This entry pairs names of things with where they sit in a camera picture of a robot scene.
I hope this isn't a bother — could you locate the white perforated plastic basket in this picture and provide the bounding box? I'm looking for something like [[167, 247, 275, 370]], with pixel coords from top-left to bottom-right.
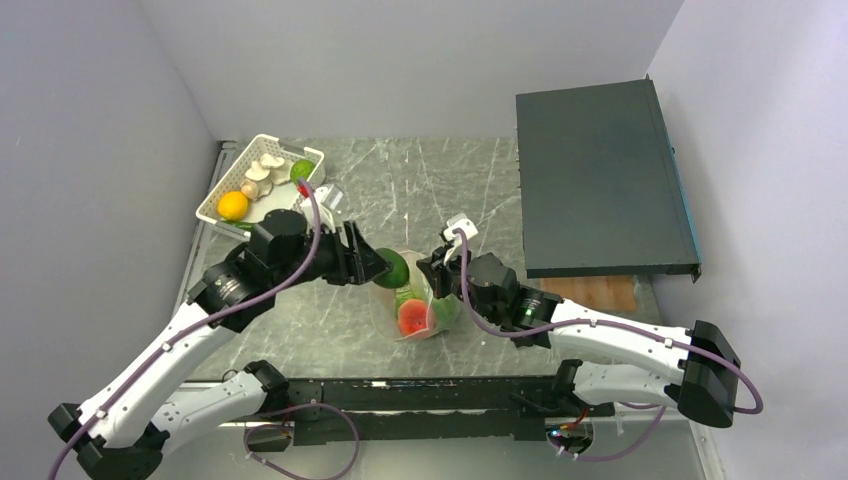
[[195, 134, 326, 240]]

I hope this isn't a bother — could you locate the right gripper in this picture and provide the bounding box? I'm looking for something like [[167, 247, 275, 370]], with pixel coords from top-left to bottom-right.
[[417, 240, 500, 323]]

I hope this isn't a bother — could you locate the yellow lemon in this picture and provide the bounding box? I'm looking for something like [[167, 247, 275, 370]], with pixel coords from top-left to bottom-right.
[[216, 191, 250, 222]]

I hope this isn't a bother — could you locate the white mushroom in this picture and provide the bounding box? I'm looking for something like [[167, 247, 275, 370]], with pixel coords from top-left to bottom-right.
[[260, 153, 286, 169], [240, 161, 273, 201]]

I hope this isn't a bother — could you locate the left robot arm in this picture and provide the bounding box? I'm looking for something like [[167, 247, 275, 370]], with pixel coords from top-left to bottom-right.
[[48, 209, 391, 479]]

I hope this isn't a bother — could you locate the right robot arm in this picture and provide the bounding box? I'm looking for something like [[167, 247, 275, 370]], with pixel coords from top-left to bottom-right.
[[416, 247, 762, 428]]

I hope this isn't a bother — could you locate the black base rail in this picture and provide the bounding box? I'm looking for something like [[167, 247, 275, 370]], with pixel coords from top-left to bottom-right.
[[221, 376, 617, 446]]

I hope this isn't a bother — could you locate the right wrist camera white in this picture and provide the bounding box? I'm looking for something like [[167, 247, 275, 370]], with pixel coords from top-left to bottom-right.
[[441, 213, 479, 264]]

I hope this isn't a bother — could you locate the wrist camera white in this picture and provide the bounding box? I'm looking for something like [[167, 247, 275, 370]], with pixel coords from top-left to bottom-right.
[[295, 184, 347, 232], [441, 213, 479, 264]]

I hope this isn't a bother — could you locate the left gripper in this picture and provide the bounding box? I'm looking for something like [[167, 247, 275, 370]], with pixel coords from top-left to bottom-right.
[[271, 219, 391, 290]]

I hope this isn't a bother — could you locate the dark green metal box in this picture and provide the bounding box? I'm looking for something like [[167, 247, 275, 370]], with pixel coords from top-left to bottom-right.
[[515, 77, 702, 279]]

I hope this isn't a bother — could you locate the green lime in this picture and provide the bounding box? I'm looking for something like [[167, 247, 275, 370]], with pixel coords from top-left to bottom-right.
[[289, 158, 315, 183]]

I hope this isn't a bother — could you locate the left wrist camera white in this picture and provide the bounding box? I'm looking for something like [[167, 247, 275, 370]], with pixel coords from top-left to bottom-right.
[[295, 184, 347, 232]]

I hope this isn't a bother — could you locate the clear zip top bag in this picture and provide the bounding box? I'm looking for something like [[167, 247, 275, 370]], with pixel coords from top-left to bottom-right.
[[369, 247, 460, 341]]

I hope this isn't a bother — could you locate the green lettuce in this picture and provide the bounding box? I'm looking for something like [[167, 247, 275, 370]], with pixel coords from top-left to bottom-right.
[[395, 285, 459, 331]]

